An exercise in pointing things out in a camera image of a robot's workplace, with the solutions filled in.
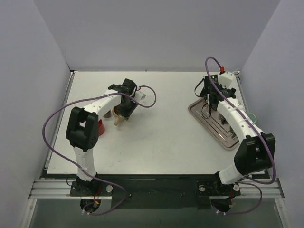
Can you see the metal tray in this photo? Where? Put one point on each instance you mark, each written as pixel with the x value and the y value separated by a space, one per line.
pixel 215 124

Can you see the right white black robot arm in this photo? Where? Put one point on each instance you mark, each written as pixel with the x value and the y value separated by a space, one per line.
pixel 256 148

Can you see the green mug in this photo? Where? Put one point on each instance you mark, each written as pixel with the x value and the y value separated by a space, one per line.
pixel 252 117

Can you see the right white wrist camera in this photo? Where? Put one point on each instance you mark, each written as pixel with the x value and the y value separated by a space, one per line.
pixel 225 78

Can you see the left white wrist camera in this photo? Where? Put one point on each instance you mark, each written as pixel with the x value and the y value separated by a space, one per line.
pixel 139 96

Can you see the red mug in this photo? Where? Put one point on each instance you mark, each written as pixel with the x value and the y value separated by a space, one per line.
pixel 101 128

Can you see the dark brown mug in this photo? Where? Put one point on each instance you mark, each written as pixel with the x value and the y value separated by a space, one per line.
pixel 107 114

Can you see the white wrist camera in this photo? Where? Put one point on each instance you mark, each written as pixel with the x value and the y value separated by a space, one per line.
pixel 225 78
pixel 139 96

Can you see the beige round mug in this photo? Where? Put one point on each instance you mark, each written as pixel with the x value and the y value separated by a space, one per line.
pixel 118 118

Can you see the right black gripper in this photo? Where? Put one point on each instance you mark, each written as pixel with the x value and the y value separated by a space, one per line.
pixel 211 88

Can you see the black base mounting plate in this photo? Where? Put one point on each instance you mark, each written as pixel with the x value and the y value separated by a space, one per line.
pixel 156 191

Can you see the aluminium front rail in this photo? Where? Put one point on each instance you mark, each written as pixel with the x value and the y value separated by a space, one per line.
pixel 60 189

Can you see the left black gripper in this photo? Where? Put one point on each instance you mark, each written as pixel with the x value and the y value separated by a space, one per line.
pixel 130 110

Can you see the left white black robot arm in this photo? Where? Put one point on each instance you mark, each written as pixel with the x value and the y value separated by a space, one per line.
pixel 83 127

